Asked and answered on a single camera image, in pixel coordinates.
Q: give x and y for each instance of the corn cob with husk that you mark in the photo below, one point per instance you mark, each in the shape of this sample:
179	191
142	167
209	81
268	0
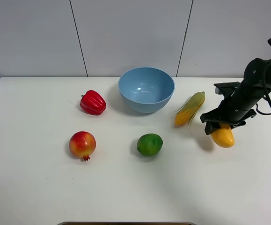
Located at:
188	111

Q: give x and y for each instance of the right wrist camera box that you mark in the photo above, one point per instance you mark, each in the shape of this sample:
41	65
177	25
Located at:
226	88

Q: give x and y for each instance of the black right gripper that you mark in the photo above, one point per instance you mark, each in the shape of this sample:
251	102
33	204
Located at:
233	109

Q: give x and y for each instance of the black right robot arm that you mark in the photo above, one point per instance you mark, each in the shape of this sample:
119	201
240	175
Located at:
258	74

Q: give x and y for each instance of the red bell pepper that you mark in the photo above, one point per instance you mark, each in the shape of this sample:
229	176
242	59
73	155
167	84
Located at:
92	103

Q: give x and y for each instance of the yellow mango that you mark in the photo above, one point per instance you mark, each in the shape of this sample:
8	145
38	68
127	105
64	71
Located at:
223	136

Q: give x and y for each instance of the green lime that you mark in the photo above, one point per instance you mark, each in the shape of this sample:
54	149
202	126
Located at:
149	145

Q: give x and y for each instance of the red yellow pomegranate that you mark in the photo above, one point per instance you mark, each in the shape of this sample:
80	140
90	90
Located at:
82	144

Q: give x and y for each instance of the blue plastic bowl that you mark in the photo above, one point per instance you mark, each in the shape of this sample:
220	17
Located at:
146	89

